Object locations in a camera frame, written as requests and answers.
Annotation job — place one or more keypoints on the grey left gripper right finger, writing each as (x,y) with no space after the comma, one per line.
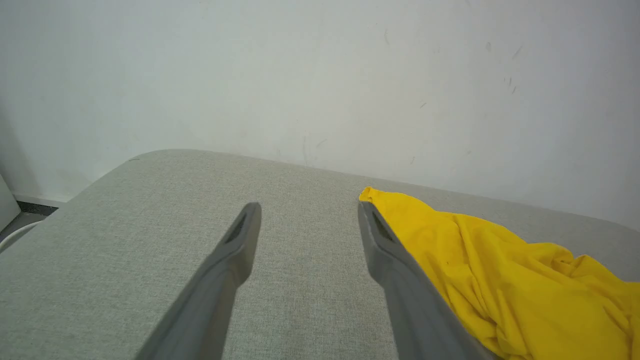
(405,300)

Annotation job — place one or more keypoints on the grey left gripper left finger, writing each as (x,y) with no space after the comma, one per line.
(210,295)

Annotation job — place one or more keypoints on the yellow bear face t-shirt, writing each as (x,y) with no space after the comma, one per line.
(500,280)

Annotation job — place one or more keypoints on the white box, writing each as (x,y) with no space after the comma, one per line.
(7,202)

